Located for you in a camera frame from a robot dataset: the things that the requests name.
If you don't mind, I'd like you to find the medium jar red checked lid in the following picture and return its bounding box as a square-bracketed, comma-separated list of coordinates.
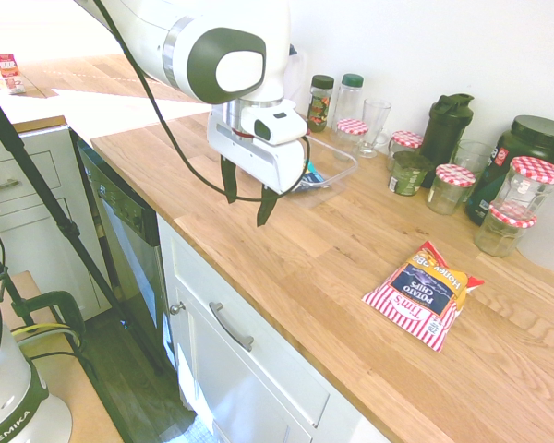
[426, 163, 477, 217]

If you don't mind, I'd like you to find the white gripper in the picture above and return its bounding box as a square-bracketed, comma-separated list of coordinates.
[206, 110, 307, 228]

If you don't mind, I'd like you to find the clear plastic container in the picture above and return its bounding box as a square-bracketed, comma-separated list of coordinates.
[285, 135, 359, 208]

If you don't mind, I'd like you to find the yellow cable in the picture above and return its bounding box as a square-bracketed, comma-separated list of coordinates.
[11, 321, 81, 348]

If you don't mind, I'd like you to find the slim jar red checked lid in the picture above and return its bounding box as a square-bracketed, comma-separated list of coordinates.
[330, 117, 369, 162]

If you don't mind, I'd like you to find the stainless steel dishwasher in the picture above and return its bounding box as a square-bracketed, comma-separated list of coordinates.
[76, 138, 177, 376]

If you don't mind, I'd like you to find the blue snack packet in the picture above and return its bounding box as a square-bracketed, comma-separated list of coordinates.
[291, 160, 327, 193]

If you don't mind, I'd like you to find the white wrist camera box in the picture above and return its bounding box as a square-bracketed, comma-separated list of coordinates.
[238, 102, 309, 148]

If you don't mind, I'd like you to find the green cup with foil lid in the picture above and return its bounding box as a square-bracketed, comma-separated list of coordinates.
[387, 150, 435, 198]

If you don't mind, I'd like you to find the dark green shaker bottle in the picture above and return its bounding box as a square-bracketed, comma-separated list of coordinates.
[417, 92, 476, 189]

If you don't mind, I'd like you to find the white kitchen cabinet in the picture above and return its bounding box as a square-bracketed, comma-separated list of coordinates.
[155, 212, 375, 443]

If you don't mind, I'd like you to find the green clamp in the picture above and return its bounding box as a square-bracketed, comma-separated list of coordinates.
[10, 290, 87, 353]

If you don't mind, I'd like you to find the silver drawer bar handle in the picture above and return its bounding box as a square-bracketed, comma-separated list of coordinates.
[208, 301, 255, 353]

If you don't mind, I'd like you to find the red and white carton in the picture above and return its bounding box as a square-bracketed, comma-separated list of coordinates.
[0, 52, 27, 96]

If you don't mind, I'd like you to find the spice jar with black lid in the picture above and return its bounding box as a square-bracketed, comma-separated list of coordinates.
[307, 74, 336, 134]

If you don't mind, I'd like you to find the clear bottle with green lid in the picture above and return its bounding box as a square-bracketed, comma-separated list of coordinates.
[332, 72, 365, 126]

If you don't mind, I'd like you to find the clear glass tumbler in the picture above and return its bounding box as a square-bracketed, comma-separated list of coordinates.
[451, 138, 496, 186]

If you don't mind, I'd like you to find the large dark protein tub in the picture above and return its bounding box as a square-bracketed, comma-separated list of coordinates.
[464, 114, 554, 227]

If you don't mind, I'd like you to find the red striped potato chip bag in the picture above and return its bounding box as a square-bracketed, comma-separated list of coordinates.
[361, 240, 487, 354]

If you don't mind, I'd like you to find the large jar red checked lid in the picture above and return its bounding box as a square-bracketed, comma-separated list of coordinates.
[493, 155, 554, 218]

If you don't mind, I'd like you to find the short jar red checked lid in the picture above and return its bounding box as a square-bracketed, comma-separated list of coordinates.
[387, 130, 425, 172]

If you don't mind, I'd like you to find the faceted jar red checked lid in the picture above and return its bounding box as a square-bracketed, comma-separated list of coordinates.
[473, 201, 538, 258]

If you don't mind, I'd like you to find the tall glass mug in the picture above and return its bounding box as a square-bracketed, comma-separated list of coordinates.
[355, 98, 393, 160]

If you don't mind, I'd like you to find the black camera tripod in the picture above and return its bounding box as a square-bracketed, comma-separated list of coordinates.
[0, 78, 166, 376]

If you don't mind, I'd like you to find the white drawer cabinet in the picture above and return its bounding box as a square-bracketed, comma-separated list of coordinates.
[0, 123, 113, 320]

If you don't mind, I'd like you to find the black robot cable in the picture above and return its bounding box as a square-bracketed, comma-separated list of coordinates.
[90, 0, 311, 203]

